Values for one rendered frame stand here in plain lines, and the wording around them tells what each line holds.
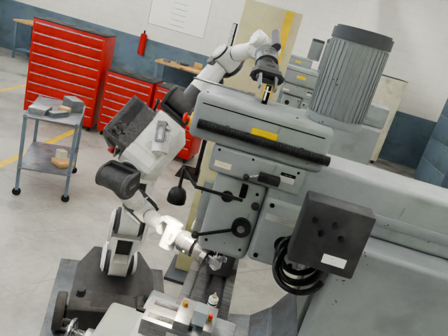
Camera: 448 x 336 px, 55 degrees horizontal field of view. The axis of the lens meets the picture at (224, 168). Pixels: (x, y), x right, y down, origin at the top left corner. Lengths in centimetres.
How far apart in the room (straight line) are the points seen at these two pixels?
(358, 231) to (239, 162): 46
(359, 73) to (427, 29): 955
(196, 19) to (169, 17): 64
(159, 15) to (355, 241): 994
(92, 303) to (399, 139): 952
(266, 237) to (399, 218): 46
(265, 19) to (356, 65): 186
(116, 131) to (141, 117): 12
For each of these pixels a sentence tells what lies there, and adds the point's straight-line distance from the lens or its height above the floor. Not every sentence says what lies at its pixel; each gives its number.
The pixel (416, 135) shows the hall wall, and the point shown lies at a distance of 1124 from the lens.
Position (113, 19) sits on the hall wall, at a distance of 1130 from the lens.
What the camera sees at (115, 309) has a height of 77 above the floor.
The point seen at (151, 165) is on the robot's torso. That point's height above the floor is 150.
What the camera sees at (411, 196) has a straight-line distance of 158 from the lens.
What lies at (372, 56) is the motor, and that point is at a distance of 147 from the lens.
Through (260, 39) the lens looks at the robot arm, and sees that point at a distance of 172.
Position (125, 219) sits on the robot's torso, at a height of 106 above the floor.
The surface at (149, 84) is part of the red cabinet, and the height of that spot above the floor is 98.
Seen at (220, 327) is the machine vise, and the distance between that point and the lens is 177.
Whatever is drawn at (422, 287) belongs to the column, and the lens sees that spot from 160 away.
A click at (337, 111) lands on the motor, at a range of 147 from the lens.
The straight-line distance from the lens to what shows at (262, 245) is 159.
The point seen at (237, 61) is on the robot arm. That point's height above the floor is 198.
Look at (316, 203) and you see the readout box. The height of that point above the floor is 172.
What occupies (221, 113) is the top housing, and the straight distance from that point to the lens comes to 144.
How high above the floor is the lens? 213
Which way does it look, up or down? 18 degrees down
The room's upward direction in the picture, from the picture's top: 16 degrees clockwise
